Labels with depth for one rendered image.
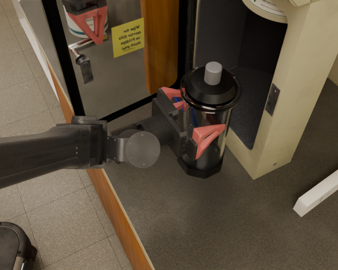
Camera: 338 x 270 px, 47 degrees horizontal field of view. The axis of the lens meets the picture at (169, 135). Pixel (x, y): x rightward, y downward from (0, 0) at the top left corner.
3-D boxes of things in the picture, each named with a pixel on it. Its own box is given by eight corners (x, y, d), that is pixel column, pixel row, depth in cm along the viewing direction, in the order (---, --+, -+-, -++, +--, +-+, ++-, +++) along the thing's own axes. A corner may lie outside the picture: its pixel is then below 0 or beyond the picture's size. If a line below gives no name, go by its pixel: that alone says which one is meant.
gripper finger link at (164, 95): (193, 75, 75) (150, 90, 71) (214, 98, 71) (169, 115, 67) (190, 100, 80) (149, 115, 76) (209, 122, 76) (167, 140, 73)
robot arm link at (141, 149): (69, 115, 65) (68, 166, 65) (82, 117, 54) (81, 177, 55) (137, 117, 70) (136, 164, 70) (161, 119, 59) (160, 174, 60)
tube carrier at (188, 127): (207, 130, 89) (218, 58, 73) (235, 164, 83) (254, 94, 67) (167, 149, 86) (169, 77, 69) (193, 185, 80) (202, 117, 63)
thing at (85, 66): (94, 81, 81) (90, 60, 77) (85, 85, 81) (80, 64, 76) (90, 76, 82) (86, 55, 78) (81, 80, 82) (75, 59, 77)
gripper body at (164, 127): (161, 94, 71) (124, 107, 68) (190, 132, 65) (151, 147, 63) (159, 118, 76) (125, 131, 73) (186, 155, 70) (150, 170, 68)
